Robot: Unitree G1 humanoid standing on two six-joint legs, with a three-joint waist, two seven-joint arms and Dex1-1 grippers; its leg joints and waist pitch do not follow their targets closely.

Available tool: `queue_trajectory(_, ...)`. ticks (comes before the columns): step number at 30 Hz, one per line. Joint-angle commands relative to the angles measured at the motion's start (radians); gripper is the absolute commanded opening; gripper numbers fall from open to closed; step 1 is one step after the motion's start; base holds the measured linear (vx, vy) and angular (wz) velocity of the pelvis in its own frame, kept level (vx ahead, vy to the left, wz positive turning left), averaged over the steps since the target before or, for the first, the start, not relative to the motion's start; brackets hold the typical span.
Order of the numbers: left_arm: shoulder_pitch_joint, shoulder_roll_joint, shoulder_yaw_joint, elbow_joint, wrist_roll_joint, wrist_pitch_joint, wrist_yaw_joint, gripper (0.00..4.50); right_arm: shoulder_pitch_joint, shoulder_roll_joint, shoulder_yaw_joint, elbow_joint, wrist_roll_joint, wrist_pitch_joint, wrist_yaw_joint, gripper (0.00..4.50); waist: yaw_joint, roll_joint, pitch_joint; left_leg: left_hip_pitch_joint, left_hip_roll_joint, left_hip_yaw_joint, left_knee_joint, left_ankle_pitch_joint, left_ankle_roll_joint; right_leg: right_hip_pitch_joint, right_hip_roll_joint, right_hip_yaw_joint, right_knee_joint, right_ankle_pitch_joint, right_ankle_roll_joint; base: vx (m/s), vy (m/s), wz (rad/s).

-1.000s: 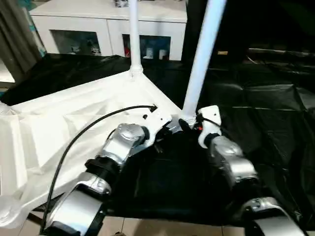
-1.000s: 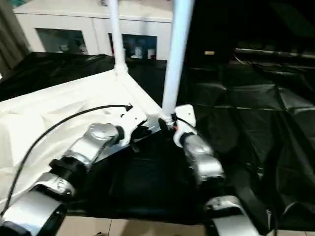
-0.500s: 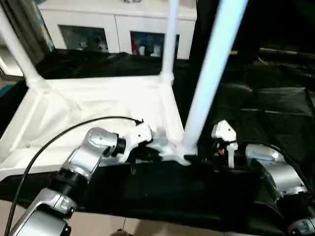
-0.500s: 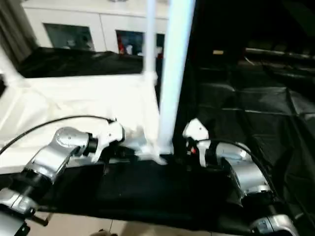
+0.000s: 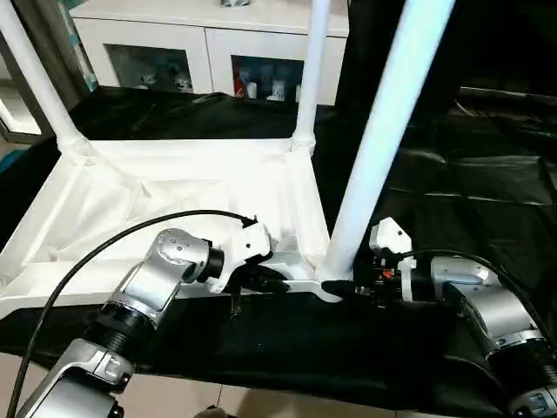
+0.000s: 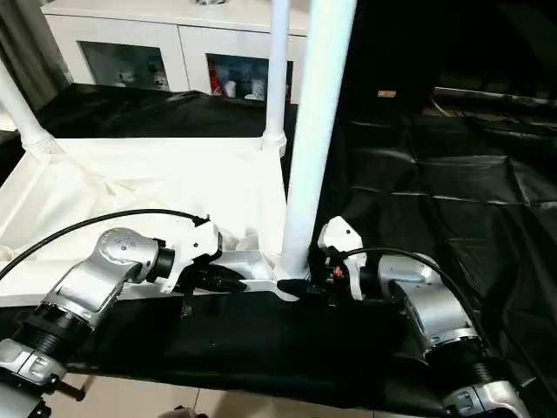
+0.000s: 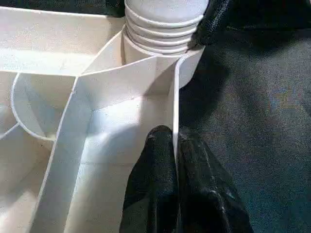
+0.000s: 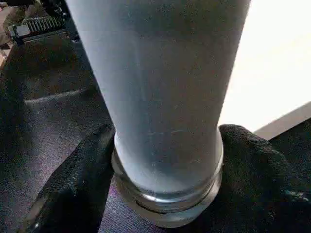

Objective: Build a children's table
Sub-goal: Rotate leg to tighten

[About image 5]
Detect white plastic table top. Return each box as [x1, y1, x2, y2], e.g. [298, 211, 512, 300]
[0, 137, 346, 322]

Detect black work mat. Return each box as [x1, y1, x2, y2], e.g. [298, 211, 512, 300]
[0, 84, 557, 415]

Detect red white bottle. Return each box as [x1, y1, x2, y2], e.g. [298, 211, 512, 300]
[232, 64, 247, 98]

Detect white glass door cabinet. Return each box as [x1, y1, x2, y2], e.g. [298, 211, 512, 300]
[71, 0, 350, 106]

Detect teal plastic item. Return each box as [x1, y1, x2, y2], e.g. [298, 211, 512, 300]
[0, 150, 22, 174]

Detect grey curtain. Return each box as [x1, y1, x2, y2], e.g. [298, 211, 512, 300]
[0, 0, 100, 145]

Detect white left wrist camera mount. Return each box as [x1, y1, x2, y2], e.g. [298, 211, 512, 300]
[206, 219, 276, 294]

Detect black left wrist camera cable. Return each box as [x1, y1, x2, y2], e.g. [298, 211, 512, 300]
[6, 210, 258, 418]

